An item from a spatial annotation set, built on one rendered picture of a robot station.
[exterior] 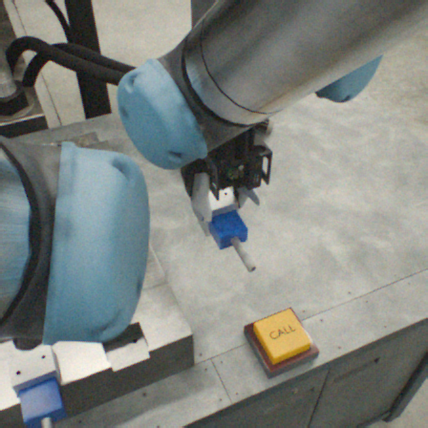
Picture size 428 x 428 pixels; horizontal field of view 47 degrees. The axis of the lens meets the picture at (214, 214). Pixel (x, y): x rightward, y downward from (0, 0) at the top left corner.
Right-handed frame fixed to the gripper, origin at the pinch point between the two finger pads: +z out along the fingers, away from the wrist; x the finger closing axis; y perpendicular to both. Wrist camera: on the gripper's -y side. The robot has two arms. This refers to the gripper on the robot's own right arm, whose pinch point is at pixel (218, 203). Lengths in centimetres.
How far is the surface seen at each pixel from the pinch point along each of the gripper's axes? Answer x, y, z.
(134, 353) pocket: -17.6, 12.5, 8.7
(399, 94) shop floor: 157, -118, 95
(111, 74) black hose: -3.1, -46.6, 4.2
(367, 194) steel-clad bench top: 32.6, -4.2, 15.0
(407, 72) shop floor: 174, -133, 95
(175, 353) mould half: -12.6, 14.4, 9.1
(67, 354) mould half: -25.3, 10.8, 6.1
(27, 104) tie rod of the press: -21, -60, 15
